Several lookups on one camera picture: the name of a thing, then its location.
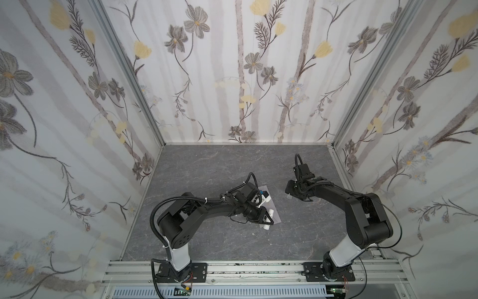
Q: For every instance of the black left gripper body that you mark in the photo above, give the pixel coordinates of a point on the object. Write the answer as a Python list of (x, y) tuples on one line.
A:
[(264, 217)]

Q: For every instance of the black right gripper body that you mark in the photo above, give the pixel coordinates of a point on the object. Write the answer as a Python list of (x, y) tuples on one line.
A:
[(295, 189)]

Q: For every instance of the white glue stick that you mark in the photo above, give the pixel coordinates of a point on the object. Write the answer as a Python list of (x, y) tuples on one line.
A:
[(267, 227)]

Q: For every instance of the grey paper envelope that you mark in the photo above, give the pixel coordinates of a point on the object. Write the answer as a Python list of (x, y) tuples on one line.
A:
[(271, 205)]

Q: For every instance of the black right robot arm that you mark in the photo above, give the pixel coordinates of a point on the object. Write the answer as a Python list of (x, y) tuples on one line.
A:
[(367, 222)]

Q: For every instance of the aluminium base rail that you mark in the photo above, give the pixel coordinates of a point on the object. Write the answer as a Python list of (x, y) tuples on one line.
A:
[(282, 272)]

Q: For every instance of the white slotted cable duct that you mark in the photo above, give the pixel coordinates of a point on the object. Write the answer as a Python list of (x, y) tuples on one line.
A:
[(226, 292)]

